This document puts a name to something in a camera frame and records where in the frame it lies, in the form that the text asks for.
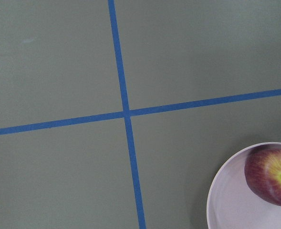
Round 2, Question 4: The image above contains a red yellow apple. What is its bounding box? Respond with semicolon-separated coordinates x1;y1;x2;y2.
244;148;281;206

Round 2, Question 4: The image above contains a pink plate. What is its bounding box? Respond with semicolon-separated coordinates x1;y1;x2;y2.
206;142;281;229

